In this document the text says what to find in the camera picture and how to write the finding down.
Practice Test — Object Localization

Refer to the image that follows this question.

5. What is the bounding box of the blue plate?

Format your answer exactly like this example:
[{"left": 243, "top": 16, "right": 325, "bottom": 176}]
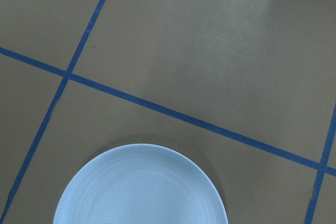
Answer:
[{"left": 53, "top": 144, "right": 228, "bottom": 223}]

